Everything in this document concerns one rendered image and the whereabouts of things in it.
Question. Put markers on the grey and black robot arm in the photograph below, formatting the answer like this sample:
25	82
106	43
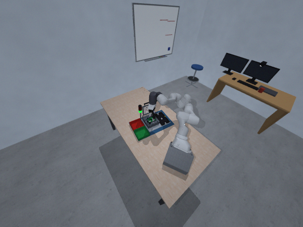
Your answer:
187	116

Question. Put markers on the green open bin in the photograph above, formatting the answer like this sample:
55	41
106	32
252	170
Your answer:
141	133

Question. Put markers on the red bin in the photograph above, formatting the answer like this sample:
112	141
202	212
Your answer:
136	124

